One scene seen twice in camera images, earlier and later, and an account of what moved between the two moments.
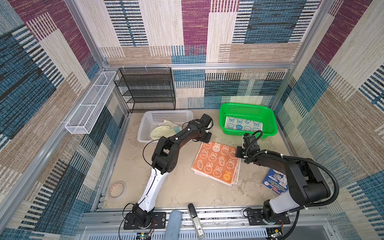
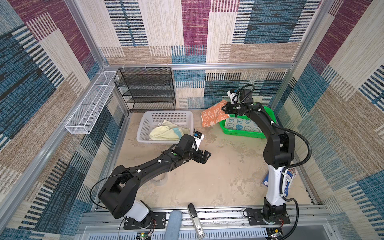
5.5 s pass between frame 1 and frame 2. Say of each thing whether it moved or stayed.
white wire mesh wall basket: stayed
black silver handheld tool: stayed
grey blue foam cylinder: stayed
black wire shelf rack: stayed
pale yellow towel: stayed
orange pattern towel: moved
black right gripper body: moved
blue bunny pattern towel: stayed
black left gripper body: moved
